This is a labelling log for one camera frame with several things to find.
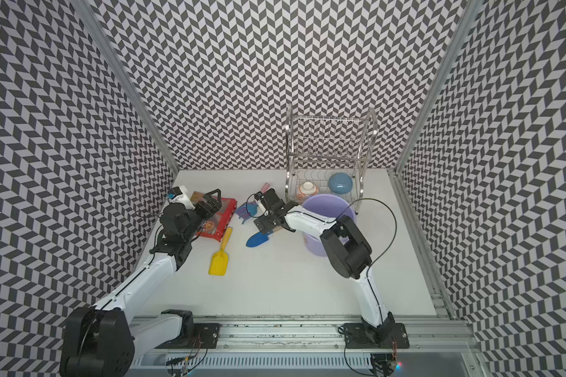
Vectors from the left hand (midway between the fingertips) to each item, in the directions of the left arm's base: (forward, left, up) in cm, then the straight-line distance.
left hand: (213, 197), depth 82 cm
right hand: (+1, -19, -17) cm, 25 cm away
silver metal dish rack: (+11, -41, +10) cm, 43 cm away
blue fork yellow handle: (+9, -10, -19) cm, 23 cm away
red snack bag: (-1, +4, -18) cm, 18 cm away
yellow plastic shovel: (-16, 0, -19) cm, 24 cm away
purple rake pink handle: (+7, -5, -19) cm, 21 cm away
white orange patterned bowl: (+13, -34, -12) cm, 38 cm away
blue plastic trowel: (-5, -14, -20) cm, 26 cm away
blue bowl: (+18, -49, -13) cm, 54 cm away
